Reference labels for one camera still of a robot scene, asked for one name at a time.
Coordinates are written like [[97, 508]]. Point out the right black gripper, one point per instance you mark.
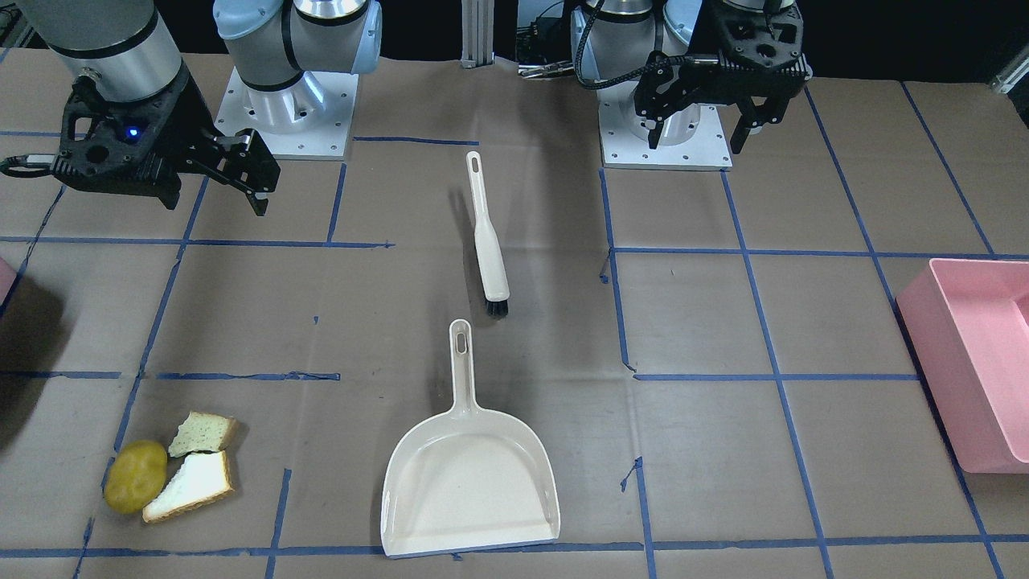
[[186, 122]]

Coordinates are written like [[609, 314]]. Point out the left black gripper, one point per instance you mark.
[[698, 77]]

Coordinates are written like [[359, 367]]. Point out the cream hand brush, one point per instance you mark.
[[487, 247]]

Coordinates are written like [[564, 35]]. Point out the green-topped bread slice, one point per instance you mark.
[[202, 432]]

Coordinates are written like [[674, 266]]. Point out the white bread slice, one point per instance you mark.
[[200, 480]]

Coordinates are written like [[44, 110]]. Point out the yellow potato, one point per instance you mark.
[[137, 476]]

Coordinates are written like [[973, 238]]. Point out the cream plastic dustpan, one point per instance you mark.
[[469, 478]]

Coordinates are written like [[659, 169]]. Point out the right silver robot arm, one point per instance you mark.
[[128, 47]]

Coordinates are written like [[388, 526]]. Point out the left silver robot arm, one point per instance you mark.
[[611, 40]]

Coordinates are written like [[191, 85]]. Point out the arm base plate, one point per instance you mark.
[[692, 139], [310, 121]]

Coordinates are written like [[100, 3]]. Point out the aluminium frame post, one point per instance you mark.
[[477, 31]]

